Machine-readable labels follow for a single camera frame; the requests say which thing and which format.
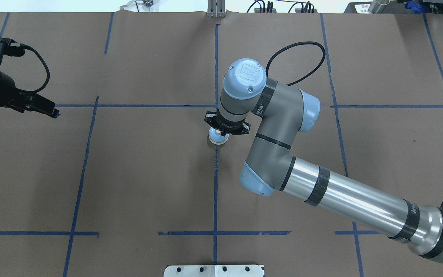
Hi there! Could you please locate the white camera post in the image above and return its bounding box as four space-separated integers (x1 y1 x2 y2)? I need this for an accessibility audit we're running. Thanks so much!
163 264 266 277

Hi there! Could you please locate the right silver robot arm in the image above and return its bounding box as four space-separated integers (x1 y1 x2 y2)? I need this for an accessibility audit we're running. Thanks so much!
205 58 443 264

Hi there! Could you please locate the silver metal cup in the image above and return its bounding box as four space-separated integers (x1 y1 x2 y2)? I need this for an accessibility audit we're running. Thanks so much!
368 0 390 14

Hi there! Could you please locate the aluminium frame post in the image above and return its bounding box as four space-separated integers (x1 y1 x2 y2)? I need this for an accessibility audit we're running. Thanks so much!
207 0 226 18

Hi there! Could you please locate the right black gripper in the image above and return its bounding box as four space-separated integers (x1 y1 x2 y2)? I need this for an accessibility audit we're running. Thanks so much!
205 112 251 135

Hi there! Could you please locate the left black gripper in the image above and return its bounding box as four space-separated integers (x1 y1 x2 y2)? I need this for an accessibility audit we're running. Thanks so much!
0 72 60 118

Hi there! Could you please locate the orange black connector box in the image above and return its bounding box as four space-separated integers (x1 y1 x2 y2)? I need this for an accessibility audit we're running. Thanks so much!
247 0 277 13

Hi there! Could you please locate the blue white bell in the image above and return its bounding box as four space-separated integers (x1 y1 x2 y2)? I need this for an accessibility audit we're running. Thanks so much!
208 127 229 145

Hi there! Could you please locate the black camera cable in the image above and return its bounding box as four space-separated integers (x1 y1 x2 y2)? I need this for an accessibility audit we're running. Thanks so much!
265 42 326 87

